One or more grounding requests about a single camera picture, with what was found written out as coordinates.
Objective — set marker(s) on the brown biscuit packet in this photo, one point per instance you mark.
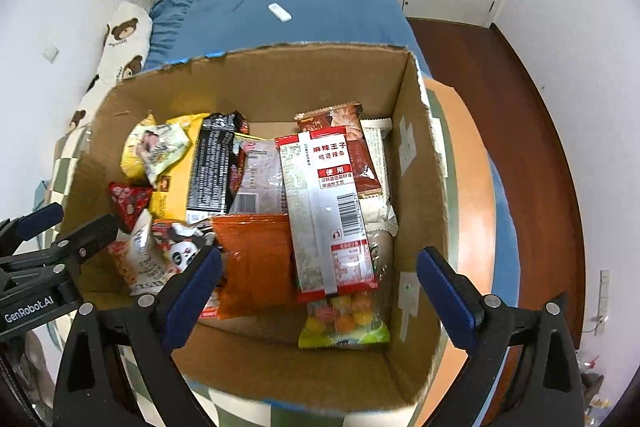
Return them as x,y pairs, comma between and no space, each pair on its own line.
365,157

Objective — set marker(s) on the orange snack packet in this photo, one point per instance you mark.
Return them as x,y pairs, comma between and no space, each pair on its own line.
255,257

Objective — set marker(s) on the white wall switch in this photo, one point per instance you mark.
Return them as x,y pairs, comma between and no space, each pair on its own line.
50,55

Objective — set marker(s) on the bear print pillow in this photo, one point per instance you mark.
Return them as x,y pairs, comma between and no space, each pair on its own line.
125,37

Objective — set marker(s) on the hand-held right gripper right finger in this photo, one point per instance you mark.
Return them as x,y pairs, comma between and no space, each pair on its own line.
447,297

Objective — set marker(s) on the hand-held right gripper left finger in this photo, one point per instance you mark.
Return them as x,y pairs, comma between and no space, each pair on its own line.
192,294

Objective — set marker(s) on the small yellow snack packet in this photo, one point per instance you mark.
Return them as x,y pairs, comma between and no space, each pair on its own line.
155,147

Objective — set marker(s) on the blue bedsheet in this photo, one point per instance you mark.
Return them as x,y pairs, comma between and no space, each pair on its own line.
300,7

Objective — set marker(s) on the clear red-print noodle packet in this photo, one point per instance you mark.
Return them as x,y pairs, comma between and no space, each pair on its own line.
260,182

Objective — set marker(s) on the white wall socket strip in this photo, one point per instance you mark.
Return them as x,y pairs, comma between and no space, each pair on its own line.
604,287

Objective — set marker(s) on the red triangular snack packet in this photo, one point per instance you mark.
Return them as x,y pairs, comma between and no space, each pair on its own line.
127,202

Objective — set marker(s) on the brown cardboard box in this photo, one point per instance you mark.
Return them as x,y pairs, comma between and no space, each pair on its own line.
320,77

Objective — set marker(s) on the pile of plastic packets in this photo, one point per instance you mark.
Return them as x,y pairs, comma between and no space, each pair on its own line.
592,382

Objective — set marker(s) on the panda print snack packet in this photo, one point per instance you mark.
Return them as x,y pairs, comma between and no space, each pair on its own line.
180,252

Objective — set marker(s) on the colourful candy ball packet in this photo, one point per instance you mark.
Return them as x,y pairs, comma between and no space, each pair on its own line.
345,322

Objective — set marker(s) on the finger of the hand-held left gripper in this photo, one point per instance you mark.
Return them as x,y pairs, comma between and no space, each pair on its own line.
90,237
40,219

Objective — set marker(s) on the white remote control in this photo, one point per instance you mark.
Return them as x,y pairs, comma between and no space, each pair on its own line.
279,12

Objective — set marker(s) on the yellow and black snack packet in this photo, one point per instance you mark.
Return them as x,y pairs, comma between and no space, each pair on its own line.
210,172

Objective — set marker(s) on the green checkered blanket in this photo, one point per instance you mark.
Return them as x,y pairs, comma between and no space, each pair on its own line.
65,157

